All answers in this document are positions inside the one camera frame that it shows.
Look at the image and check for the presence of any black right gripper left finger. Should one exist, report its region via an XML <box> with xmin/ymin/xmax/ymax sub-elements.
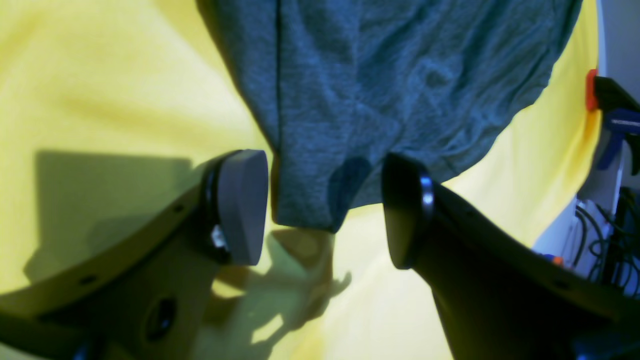
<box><xmin>0</xmin><ymin>149</ymin><xmax>269</xmax><ymax>360</ymax></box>

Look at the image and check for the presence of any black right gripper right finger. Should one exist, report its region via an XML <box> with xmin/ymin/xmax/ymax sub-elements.
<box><xmin>381</xmin><ymin>153</ymin><xmax>640</xmax><ymax>360</ymax></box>

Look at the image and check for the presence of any dark grey long-sleeve T-shirt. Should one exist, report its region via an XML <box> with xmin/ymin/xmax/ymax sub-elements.
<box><xmin>198</xmin><ymin>0</ymin><xmax>582</xmax><ymax>233</ymax></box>

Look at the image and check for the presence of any yellow table cloth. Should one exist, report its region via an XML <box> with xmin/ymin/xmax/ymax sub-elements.
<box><xmin>1</xmin><ymin>0</ymin><xmax>601</xmax><ymax>360</ymax></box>

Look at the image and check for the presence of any blue orange clamp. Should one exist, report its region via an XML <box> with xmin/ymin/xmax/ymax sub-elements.
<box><xmin>586</xmin><ymin>68</ymin><xmax>640</xmax><ymax>176</ymax></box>

